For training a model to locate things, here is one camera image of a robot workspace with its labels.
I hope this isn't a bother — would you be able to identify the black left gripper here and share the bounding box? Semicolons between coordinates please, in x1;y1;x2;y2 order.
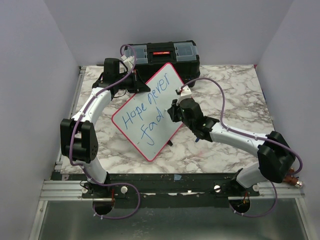
116;69;151;94

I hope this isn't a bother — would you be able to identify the pink-framed whiteboard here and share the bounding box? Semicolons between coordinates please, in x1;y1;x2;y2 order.
111;63;184;162

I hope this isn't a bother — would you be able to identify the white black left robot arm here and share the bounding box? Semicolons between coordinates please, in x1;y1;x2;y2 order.
60;55;150;198

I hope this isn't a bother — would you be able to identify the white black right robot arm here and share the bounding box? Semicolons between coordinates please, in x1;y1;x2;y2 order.
167;98;295;196

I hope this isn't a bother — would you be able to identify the black plastic toolbox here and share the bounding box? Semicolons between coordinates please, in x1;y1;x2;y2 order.
131;40;201;83

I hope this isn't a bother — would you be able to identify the copper brass fitting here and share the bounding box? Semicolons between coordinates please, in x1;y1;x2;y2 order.
285;175;303;188

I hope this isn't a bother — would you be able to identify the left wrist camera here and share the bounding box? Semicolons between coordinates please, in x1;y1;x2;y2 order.
121;55;136;71

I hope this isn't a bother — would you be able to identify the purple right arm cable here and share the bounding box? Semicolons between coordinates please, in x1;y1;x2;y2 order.
181;77;305;218

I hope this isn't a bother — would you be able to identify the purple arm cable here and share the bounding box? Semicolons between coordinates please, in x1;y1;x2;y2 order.
68;44;141;221
181;77;305;218

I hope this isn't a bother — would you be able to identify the black mounting rail base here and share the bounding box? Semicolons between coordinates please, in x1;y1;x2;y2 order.
51;171;259;209

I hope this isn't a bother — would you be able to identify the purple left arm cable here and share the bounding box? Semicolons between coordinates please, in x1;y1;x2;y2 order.
68;44;141;221

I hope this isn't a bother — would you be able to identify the aluminium frame rail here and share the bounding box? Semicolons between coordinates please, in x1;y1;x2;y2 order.
54;66;87;173

